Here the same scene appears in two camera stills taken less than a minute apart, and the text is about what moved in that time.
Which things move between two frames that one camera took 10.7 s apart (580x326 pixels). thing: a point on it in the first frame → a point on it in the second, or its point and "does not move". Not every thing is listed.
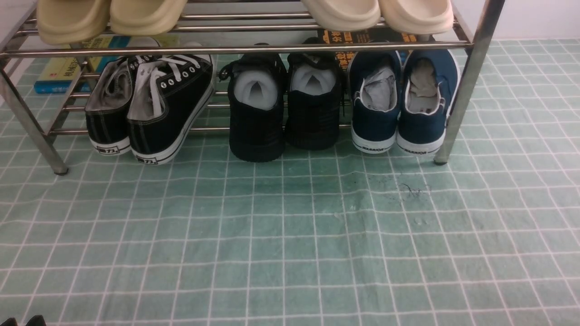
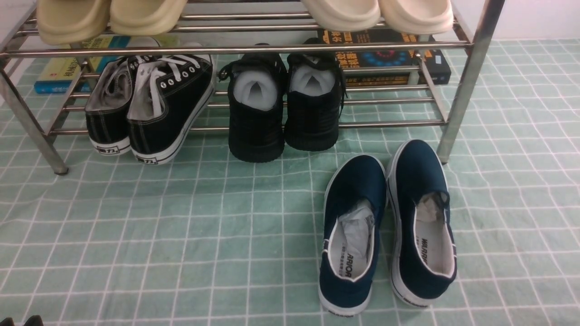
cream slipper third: x=345 y=15 does not move
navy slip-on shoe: x=430 y=82 → x=423 y=256
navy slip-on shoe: x=375 y=87 → x=355 y=196
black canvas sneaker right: x=168 y=95 does not move
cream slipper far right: x=418 y=17 does not move
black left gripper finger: x=11 y=321 does not move
